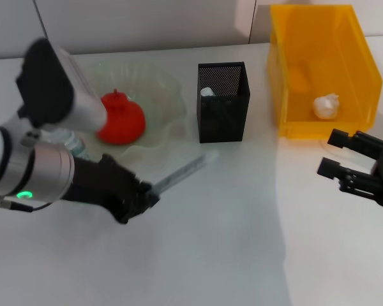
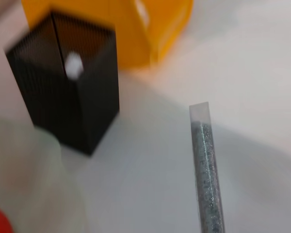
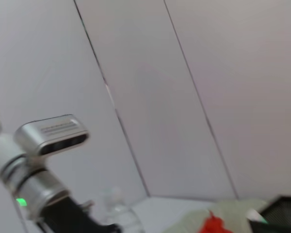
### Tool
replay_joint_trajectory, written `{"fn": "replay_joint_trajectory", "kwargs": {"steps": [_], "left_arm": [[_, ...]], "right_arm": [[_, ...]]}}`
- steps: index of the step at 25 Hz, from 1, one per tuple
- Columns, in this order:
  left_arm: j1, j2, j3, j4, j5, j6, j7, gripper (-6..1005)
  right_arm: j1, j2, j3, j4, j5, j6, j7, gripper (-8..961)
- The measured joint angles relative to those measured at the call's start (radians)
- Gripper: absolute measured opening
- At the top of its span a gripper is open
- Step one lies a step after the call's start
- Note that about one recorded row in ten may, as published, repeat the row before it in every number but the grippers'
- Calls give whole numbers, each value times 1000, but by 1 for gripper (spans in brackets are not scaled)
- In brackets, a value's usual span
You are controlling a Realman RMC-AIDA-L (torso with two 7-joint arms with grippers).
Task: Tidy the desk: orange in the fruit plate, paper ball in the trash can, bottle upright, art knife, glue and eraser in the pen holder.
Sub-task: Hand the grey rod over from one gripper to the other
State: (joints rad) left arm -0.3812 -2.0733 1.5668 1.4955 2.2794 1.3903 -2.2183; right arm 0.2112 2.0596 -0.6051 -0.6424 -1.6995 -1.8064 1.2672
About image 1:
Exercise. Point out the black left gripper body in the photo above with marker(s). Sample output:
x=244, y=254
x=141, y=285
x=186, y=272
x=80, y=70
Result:
x=102, y=188

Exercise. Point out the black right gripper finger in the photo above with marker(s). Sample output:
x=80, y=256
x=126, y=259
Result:
x=330, y=167
x=338, y=138

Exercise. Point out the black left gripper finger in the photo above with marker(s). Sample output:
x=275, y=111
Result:
x=137, y=208
x=145, y=188

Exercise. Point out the white paper ball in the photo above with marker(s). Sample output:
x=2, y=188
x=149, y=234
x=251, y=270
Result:
x=325, y=106

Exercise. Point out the grey glitter marker pen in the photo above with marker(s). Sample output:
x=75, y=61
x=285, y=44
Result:
x=185, y=170

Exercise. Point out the clear water bottle green label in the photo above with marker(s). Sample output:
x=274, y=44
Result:
x=73, y=143

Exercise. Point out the red-orange fruit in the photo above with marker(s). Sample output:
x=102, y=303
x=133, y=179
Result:
x=124, y=124

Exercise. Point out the green pen white clip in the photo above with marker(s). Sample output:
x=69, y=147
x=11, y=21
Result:
x=207, y=92

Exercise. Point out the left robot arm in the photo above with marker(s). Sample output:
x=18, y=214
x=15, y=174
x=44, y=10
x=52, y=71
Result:
x=28, y=172

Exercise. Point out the pale green glass fruit plate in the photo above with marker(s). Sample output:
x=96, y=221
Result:
x=159, y=95

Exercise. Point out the black mesh pen holder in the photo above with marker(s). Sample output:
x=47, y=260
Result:
x=221, y=121

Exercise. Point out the yellow plastic bin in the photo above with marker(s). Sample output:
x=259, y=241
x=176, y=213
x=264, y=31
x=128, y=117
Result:
x=290, y=105

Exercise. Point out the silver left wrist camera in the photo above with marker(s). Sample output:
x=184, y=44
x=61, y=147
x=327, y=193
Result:
x=51, y=89

